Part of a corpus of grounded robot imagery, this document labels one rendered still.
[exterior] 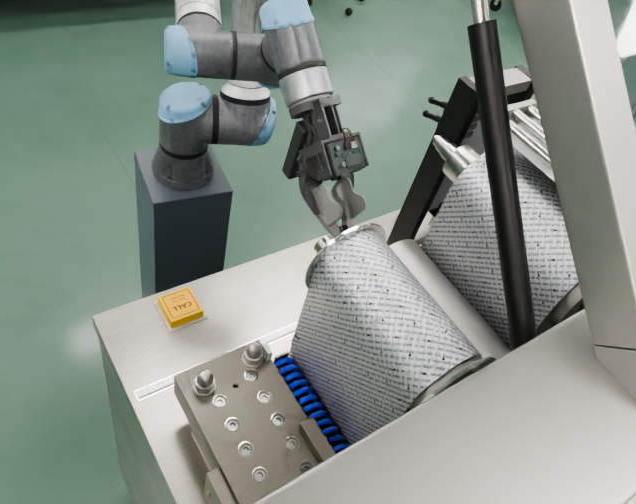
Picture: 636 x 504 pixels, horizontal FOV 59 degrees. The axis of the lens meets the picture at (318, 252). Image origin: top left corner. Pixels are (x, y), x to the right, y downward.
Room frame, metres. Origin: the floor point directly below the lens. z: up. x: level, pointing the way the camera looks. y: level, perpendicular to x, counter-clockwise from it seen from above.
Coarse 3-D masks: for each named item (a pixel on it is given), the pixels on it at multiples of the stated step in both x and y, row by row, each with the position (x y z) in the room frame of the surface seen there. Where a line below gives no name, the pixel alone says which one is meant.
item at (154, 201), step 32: (160, 192) 0.94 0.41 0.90; (192, 192) 0.97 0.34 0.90; (224, 192) 1.01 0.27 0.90; (160, 224) 0.91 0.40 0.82; (192, 224) 0.96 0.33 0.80; (224, 224) 1.01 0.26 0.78; (160, 256) 0.91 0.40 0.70; (192, 256) 0.96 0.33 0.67; (224, 256) 1.02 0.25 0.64; (160, 288) 0.91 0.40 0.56
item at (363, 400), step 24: (312, 288) 0.53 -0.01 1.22; (312, 312) 0.52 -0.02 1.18; (312, 336) 0.51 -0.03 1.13; (336, 336) 0.48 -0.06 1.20; (312, 360) 0.50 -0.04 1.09; (336, 360) 0.47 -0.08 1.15; (360, 360) 0.44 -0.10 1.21; (336, 384) 0.45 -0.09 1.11; (360, 384) 0.43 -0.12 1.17; (384, 384) 0.40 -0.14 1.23; (336, 408) 0.44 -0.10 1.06; (360, 408) 0.41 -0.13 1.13; (384, 408) 0.39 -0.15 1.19; (408, 408) 0.38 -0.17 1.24; (360, 432) 0.40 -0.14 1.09
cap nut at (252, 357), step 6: (252, 342) 0.51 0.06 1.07; (246, 348) 0.50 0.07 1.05; (252, 348) 0.49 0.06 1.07; (258, 348) 0.50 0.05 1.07; (246, 354) 0.49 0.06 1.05; (252, 354) 0.49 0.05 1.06; (258, 354) 0.49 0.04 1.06; (246, 360) 0.49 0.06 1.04; (252, 360) 0.48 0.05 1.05; (258, 360) 0.49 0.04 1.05; (246, 366) 0.48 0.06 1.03; (252, 366) 0.48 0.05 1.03; (258, 366) 0.49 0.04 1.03
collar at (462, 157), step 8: (456, 152) 0.78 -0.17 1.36; (464, 152) 0.78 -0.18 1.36; (472, 152) 0.79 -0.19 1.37; (448, 160) 0.78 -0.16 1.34; (456, 160) 0.77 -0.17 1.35; (464, 160) 0.77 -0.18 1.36; (472, 160) 0.77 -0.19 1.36; (448, 168) 0.77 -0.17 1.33; (456, 168) 0.76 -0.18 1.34; (464, 168) 0.76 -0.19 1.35; (448, 176) 0.77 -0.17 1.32; (456, 176) 0.76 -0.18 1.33
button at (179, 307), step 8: (184, 288) 0.67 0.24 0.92; (160, 296) 0.64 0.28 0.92; (168, 296) 0.64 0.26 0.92; (176, 296) 0.65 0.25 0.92; (184, 296) 0.65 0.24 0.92; (192, 296) 0.66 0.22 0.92; (160, 304) 0.62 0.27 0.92; (168, 304) 0.62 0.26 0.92; (176, 304) 0.63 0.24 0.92; (184, 304) 0.64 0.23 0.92; (192, 304) 0.64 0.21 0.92; (168, 312) 0.61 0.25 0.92; (176, 312) 0.61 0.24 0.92; (184, 312) 0.62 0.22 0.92; (192, 312) 0.62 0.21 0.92; (200, 312) 0.63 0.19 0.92; (168, 320) 0.60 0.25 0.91; (176, 320) 0.59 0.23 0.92; (184, 320) 0.61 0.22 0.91; (192, 320) 0.62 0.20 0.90
